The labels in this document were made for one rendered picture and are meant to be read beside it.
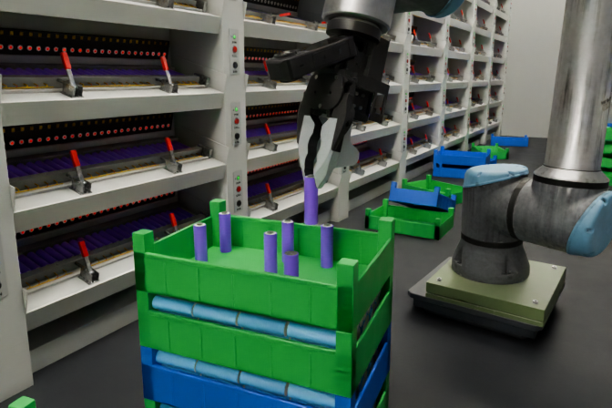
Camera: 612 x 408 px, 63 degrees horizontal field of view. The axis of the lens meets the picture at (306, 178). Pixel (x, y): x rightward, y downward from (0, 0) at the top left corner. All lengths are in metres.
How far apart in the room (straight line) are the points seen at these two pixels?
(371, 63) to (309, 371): 0.39
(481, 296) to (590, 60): 0.56
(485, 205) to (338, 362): 0.76
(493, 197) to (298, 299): 0.77
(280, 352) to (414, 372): 0.54
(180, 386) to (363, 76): 0.47
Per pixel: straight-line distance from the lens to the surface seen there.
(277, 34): 1.66
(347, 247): 0.76
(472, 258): 1.33
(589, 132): 1.20
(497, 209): 1.26
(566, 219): 1.19
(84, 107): 1.14
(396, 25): 2.68
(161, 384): 0.76
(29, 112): 1.07
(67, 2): 1.13
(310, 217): 0.65
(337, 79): 0.63
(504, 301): 1.25
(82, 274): 1.23
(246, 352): 0.66
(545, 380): 1.19
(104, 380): 1.16
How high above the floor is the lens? 0.60
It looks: 12 degrees down
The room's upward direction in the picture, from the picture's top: straight up
